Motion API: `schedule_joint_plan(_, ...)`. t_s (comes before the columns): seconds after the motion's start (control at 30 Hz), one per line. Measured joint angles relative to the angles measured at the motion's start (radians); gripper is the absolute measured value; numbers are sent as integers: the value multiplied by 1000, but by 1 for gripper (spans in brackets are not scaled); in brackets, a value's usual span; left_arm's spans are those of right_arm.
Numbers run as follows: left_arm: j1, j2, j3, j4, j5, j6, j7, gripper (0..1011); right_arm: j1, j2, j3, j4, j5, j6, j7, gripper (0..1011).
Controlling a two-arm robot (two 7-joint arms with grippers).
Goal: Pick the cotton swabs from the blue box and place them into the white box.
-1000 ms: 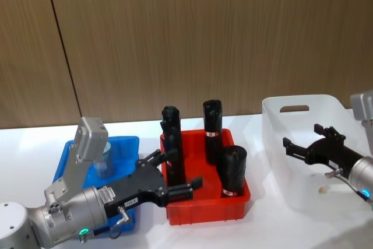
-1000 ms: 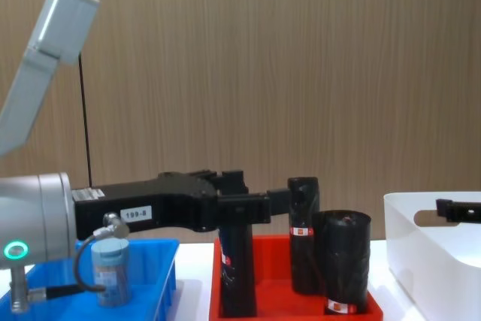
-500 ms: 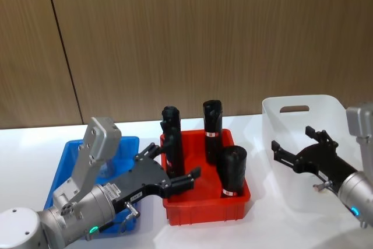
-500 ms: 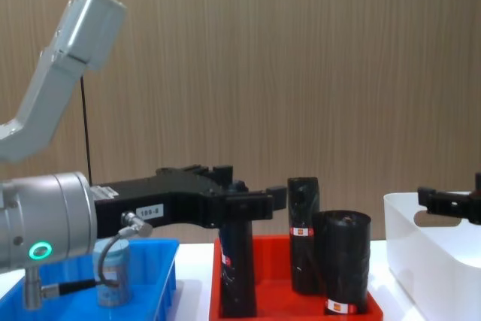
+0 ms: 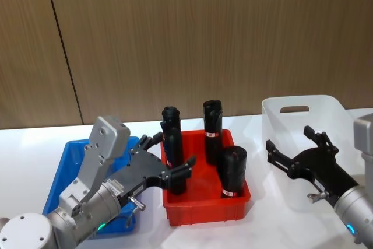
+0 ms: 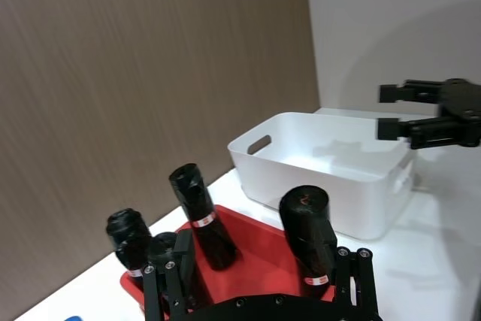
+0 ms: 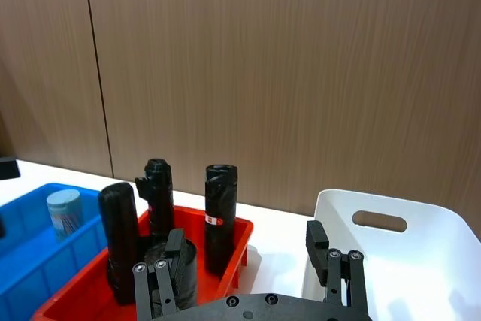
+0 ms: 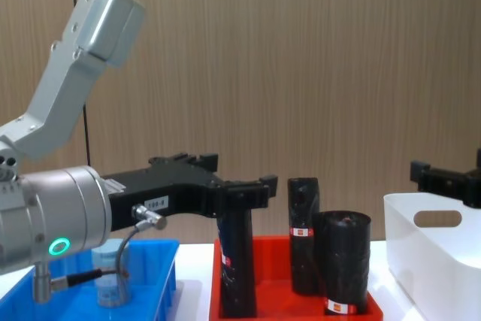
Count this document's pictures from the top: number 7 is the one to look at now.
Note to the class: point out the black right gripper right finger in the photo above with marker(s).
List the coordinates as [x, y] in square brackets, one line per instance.
[316, 246]

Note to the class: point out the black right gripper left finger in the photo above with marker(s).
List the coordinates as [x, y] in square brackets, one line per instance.
[174, 257]

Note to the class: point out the short black bag roll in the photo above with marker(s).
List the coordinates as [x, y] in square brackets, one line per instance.
[189, 272]

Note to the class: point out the black bag roll ridged top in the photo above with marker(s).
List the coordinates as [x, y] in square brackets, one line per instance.
[161, 200]

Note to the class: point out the smooth black bag roll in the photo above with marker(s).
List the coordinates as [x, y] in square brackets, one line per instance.
[121, 231]

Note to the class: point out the red plastic bin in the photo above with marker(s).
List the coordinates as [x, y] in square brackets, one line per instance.
[233, 240]

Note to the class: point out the black bag roll red label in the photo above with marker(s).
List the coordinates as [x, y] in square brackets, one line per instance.
[220, 200]

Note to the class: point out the pale blue bag roll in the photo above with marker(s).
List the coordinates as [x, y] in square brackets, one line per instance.
[65, 214]

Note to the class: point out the blue plastic bin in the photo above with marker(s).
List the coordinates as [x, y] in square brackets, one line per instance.
[37, 272]

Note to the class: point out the black box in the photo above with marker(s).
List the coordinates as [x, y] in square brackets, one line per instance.
[8, 168]

